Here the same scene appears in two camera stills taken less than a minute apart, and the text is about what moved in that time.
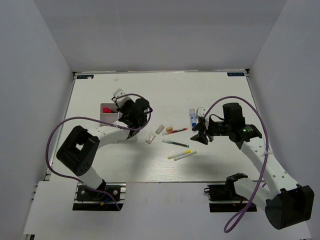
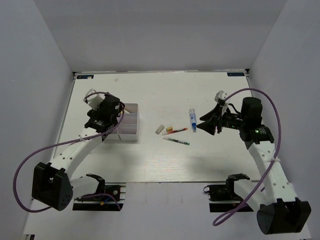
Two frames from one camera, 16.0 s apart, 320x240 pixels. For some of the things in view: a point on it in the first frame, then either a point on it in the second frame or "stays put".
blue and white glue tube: [192, 117] stays put
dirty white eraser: [159, 129] stays put
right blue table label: [235, 74] stays put
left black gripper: [125, 104] → [93, 113]
